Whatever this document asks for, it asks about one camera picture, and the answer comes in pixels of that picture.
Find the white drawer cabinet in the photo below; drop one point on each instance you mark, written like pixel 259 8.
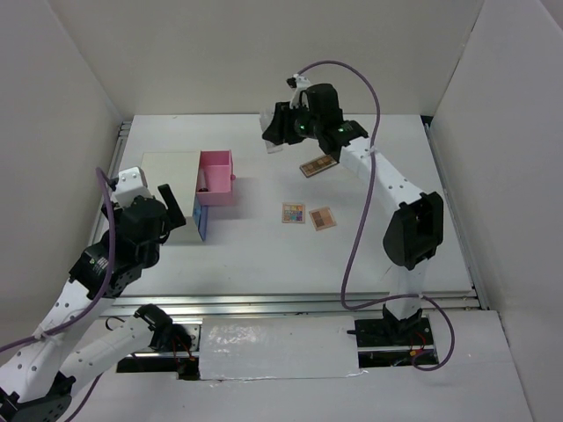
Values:
pixel 173 179

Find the clear lip gloss tube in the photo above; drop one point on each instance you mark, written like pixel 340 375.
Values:
pixel 266 119

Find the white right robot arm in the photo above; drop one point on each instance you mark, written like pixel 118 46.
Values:
pixel 414 218

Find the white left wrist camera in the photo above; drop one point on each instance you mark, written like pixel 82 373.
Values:
pixel 131 183

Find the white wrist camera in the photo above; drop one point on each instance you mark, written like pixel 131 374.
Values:
pixel 297 83
pixel 131 183

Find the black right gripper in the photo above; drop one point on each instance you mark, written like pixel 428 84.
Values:
pixel 279 132

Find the clear tube with black cap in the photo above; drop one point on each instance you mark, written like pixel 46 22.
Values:
pixel 202 181

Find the light blue drawer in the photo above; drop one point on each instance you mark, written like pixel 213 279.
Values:
pixel 196 209

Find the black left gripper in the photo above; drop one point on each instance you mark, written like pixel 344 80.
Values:
pixel 175 217

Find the aluminium frame rail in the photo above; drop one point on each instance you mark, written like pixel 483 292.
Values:
pixel 230 305

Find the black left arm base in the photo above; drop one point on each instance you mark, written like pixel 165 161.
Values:
pixel 179 356

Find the colourful eyeshadow palette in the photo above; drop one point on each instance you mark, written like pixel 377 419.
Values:
pixel 293 212

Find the pink drawer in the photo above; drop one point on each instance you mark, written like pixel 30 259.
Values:
pixel 218 165

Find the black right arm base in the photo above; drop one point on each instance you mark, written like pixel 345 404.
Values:
pixel 383 332

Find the square blush palette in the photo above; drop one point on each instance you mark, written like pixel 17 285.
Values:
pixel 322 218

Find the purple blue drawer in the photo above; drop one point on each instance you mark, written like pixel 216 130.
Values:
pixel 202 214

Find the long brown eyeshadow palette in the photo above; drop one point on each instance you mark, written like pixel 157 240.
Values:
pixel 317 165

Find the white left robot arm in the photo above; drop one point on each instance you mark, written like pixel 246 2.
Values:
pixel 40 380

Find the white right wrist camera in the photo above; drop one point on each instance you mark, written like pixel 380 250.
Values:
pixel 297 83

